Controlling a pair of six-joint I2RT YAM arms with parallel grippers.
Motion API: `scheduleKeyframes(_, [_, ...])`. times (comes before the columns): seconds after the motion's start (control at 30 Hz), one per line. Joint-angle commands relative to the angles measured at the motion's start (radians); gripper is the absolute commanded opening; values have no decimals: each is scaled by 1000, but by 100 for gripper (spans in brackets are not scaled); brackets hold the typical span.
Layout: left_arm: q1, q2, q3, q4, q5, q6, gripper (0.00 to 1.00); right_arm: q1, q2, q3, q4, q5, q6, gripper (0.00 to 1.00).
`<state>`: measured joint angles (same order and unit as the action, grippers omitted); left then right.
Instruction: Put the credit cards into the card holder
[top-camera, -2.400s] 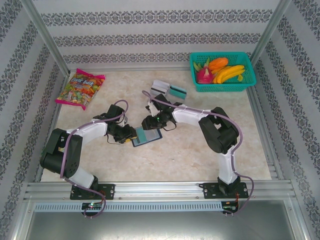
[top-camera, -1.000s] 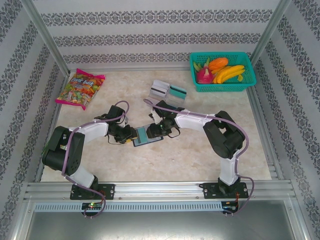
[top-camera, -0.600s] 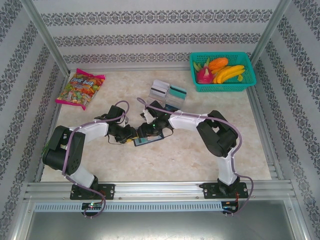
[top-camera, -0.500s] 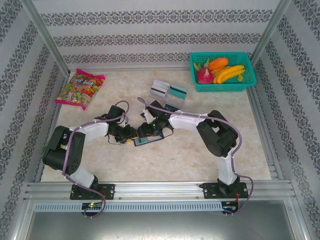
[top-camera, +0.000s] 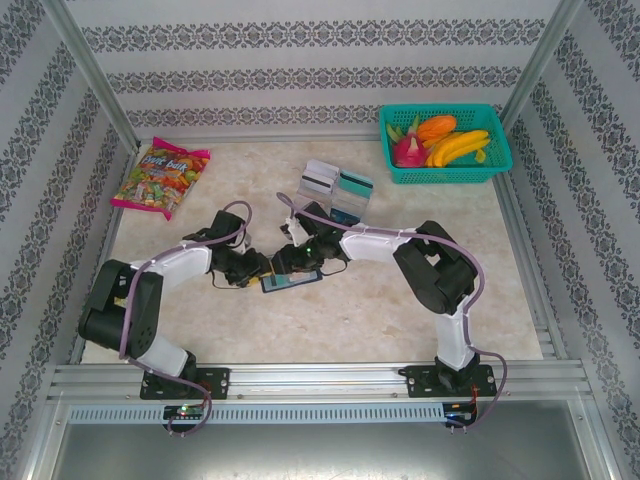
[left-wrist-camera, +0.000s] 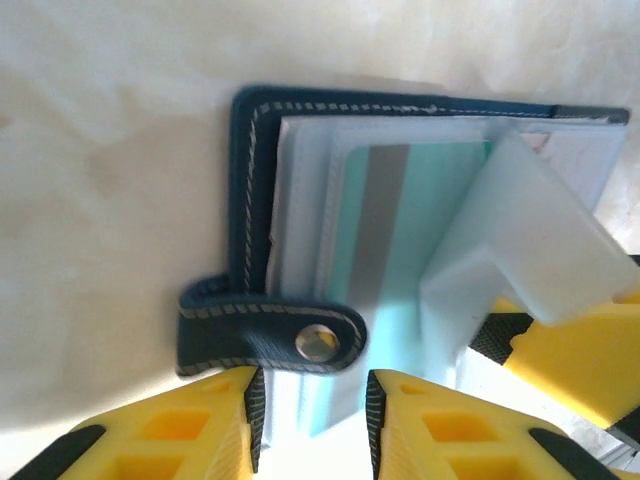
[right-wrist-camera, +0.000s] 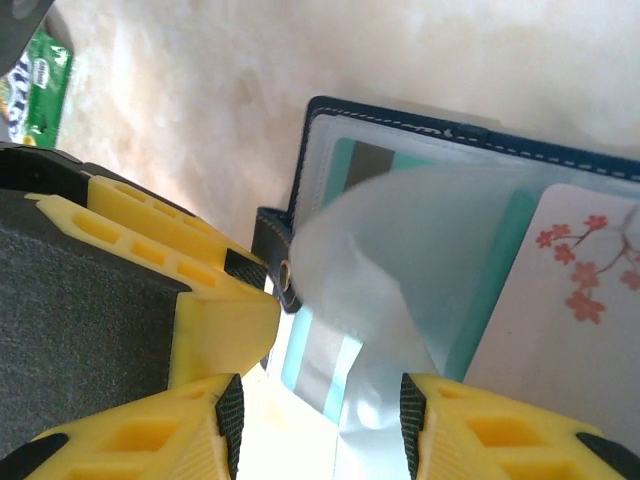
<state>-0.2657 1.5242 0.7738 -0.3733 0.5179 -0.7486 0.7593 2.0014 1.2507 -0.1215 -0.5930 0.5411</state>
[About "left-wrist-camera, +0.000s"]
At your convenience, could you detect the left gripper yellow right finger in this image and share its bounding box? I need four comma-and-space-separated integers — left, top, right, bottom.
366, 368, 624, 480

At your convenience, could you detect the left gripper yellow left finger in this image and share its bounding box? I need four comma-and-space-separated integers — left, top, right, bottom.
18, 365, 267, 480

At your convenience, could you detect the teal credit card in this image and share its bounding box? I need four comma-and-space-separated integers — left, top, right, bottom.
309, 141, 496, 436

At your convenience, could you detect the navy blue card holder wallet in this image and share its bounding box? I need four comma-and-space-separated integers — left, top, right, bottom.
176, 83, 632, 451

